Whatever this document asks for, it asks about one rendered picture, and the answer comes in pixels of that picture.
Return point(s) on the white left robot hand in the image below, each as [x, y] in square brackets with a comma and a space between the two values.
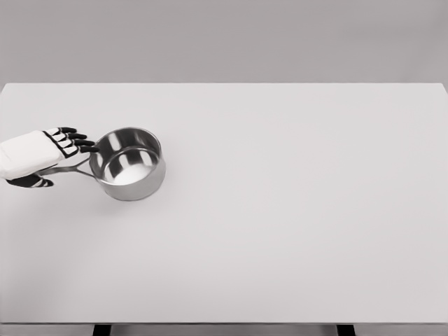
[31, 148]

